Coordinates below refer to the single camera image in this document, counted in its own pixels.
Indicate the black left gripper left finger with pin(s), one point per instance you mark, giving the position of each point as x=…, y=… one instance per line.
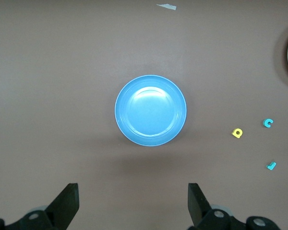
x=60, y=208

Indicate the blue plate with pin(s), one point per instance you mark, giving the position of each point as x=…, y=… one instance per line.
x=150, y=110

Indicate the white tape scrap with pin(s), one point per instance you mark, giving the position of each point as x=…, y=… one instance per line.
x=169, y=6

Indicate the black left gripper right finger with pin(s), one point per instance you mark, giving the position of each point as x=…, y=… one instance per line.
x=199, y=210

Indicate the brown table cover mat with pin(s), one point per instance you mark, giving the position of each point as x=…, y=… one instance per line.
x=62, y=72

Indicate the yellow foam letter D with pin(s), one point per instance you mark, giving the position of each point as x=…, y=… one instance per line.
x=241, y=134

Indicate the teal foam letter J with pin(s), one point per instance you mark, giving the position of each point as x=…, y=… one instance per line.
x=272, y=166

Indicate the teal foam letter C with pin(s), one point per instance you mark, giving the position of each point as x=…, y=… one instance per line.
x=264, y=123

